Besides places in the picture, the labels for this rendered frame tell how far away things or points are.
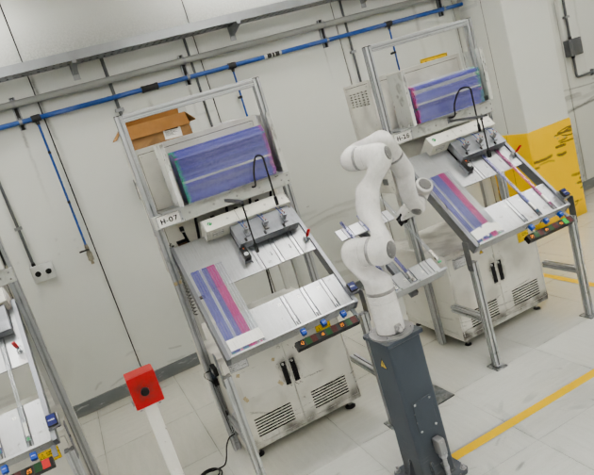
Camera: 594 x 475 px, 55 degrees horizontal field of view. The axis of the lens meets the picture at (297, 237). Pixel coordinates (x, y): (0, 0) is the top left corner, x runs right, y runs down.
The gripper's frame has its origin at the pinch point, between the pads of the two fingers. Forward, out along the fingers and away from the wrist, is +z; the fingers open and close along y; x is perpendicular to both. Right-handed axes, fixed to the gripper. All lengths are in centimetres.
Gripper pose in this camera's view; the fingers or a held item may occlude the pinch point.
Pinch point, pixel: (403, 221)
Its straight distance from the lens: 295.0
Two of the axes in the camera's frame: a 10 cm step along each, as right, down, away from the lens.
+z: -1.7, 5.2, 8.4
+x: 4.9, 7.8, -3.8
